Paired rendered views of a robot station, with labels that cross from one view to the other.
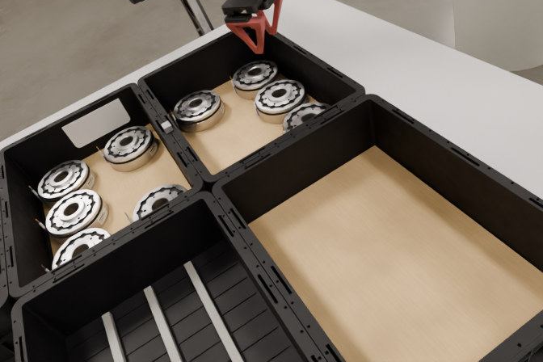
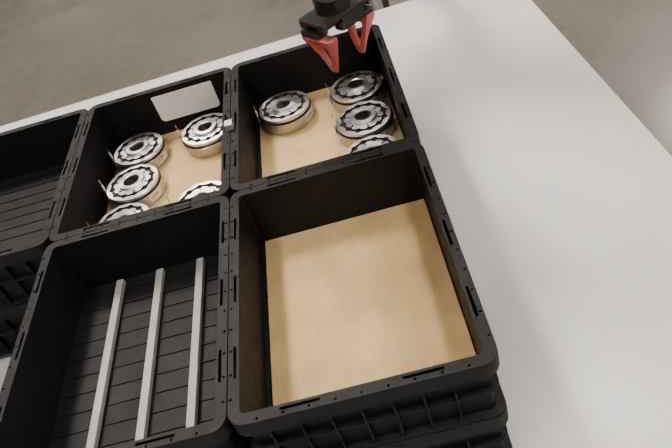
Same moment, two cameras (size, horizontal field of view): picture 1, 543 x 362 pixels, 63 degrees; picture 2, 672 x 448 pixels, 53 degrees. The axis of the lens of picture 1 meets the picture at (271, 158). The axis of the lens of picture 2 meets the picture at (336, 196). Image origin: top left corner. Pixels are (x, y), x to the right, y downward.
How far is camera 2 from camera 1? 45 cm
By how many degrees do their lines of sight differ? 17
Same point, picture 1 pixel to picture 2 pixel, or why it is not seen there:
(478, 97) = (612, 176)
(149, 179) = (210, 171)
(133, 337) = (133, 306)
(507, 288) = not seen: hidden behind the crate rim
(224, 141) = (293, 152)
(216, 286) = (214, 286)
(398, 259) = (369, 313)
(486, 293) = (419, 365)
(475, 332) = not seen: hidden behind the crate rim
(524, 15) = not seen: outside the picture
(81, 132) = (168, 107)
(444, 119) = (555, 192)
